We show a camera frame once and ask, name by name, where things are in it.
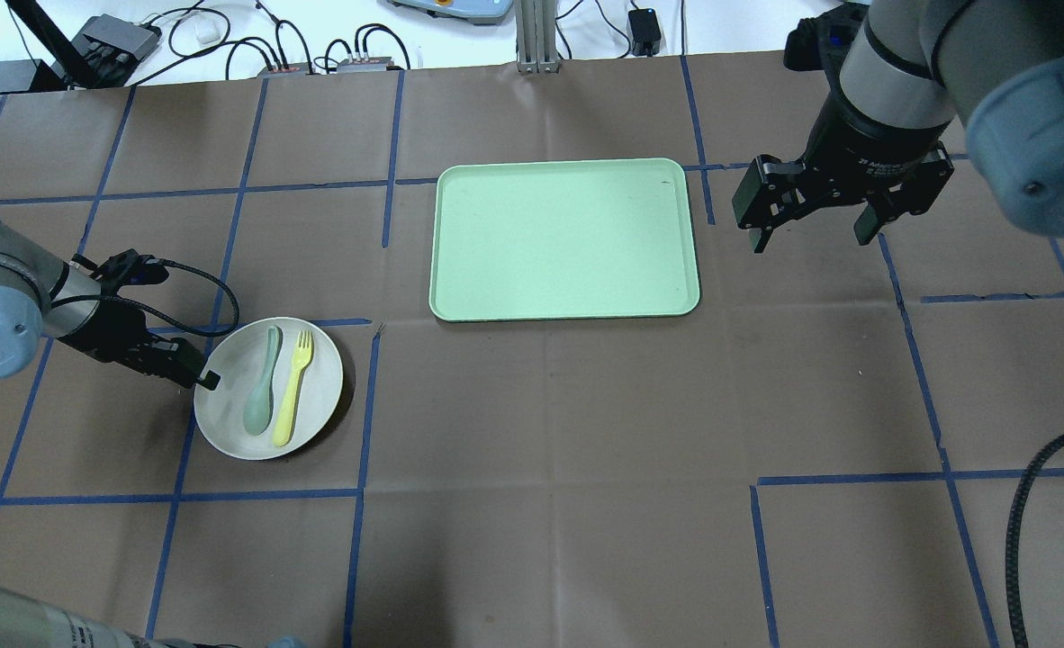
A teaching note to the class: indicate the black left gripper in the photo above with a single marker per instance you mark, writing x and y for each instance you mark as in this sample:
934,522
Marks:
107,334

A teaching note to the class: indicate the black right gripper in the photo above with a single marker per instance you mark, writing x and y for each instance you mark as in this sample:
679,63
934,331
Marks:
872,142

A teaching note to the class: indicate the green plastic spoon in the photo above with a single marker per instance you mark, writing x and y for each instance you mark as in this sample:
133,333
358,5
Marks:
258,410

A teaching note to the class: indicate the white round plate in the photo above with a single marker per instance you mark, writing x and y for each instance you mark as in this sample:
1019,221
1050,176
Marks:
280,382

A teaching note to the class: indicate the yellow plastic fork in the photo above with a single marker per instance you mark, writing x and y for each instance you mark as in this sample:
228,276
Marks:
301,359

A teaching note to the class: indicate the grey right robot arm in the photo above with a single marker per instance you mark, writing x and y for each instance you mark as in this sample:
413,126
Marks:
899,72

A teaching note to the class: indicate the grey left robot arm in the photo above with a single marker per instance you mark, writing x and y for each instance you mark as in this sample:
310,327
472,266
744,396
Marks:
79,303

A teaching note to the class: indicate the black power adapter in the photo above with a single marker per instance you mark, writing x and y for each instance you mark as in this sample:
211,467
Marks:
645,32

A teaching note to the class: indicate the light green plastic tray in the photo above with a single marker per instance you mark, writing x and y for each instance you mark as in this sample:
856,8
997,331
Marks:
559,240

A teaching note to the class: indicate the black usb hub box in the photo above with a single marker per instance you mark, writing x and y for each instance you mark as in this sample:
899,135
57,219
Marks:
116,36

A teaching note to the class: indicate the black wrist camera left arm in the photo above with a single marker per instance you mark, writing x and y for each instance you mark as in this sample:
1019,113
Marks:
129,269

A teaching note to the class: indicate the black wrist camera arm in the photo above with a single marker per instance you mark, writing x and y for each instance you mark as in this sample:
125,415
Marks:
821,43
129,269

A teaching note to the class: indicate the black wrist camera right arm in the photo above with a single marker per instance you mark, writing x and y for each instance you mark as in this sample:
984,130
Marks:
821,43

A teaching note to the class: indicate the aluminium frame post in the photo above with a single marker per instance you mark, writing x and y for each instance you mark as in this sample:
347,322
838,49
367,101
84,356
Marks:
536,37

